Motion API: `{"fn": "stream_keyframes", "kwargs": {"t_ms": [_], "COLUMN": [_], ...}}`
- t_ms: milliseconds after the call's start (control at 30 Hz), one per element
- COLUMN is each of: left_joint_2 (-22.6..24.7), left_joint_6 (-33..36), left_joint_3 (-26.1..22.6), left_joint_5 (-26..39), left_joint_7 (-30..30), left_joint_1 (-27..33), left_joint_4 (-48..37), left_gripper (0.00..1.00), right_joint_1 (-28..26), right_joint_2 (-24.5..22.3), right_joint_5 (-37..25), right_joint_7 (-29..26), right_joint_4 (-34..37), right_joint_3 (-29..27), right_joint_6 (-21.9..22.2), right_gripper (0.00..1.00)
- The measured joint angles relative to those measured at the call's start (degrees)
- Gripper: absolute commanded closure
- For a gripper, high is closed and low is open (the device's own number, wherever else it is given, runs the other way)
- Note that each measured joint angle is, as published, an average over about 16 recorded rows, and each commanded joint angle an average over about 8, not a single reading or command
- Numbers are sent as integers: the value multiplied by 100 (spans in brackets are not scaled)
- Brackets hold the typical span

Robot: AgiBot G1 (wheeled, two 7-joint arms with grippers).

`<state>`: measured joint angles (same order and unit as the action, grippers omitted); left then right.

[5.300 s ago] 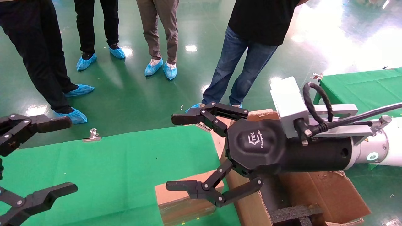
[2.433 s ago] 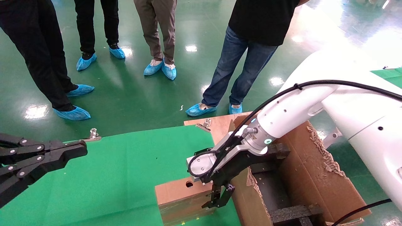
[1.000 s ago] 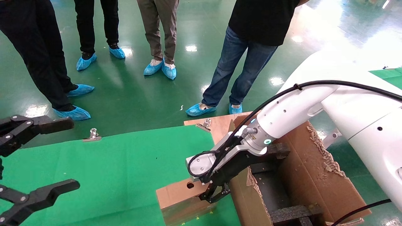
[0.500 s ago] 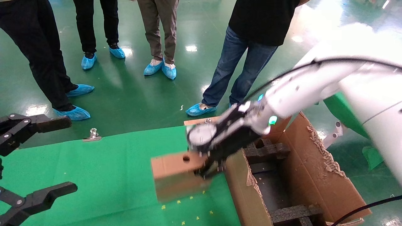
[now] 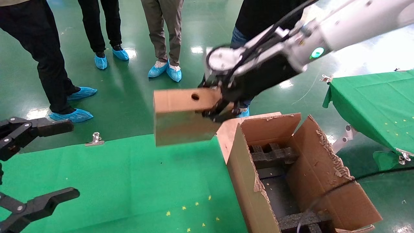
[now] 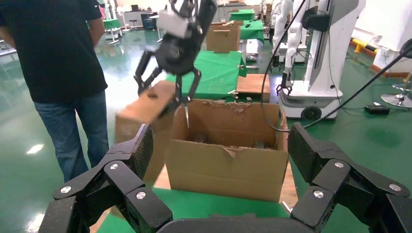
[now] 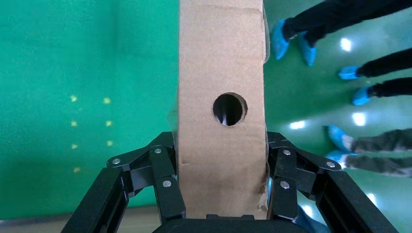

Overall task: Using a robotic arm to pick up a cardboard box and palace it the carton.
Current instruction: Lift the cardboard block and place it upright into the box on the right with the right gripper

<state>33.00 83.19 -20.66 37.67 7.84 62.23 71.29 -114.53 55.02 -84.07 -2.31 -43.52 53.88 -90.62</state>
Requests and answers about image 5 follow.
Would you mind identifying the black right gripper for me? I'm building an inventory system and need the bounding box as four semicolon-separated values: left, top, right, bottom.
198;57;306;124

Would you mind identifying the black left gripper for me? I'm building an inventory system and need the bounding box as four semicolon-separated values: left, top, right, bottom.
0;117;80;233

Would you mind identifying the small cardboard box with hole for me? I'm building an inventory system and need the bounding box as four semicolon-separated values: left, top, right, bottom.
153;87;227;147

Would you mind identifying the large open cardboard carton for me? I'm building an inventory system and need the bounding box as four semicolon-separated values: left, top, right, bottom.
216;112;384;233

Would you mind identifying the black foam insert block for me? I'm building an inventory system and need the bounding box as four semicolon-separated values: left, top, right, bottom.
278;210;334;233
249;142;300;169

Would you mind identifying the green table cloth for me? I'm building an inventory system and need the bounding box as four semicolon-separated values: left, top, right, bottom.
322;69;414;172
0;134;248;233

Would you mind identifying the person in khaki trousers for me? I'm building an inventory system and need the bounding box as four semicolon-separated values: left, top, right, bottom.
141;0;185;67

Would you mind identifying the person in blue jeans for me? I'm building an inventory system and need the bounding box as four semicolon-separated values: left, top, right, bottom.
230;0;312;110

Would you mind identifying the black foam bar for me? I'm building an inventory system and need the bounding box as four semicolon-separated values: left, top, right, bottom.
257;167;288;180

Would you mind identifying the person in tan shirt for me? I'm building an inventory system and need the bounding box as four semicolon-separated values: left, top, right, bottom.
0;0;80;114

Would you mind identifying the white table leg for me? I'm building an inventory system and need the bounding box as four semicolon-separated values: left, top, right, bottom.
332;125;359;153

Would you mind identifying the person in black trousers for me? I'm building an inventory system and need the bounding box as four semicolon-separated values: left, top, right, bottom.
77;0;125;54

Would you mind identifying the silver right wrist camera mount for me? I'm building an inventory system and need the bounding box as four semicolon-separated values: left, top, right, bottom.
205;27;293;74

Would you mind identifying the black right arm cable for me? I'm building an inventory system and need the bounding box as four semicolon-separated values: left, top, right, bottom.
207;0;322;85

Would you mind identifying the thin black cable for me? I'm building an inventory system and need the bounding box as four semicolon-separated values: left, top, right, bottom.
296;167;414;233

